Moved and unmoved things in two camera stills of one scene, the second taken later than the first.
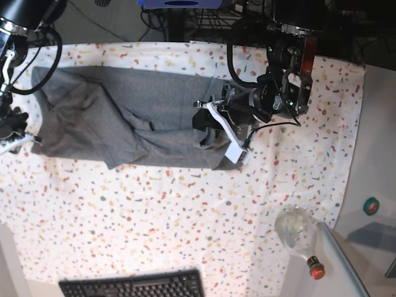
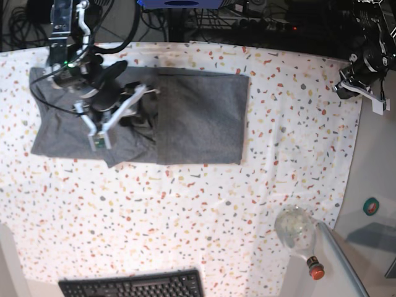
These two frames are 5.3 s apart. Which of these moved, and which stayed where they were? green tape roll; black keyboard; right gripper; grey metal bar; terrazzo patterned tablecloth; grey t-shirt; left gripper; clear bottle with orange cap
Moved: left gripper; right gripper; grey t-shirt
Stayed: terrazzo patterned tablecloth; grey metal bar; clear bottle with orange cap; green tape roll; black keyboard
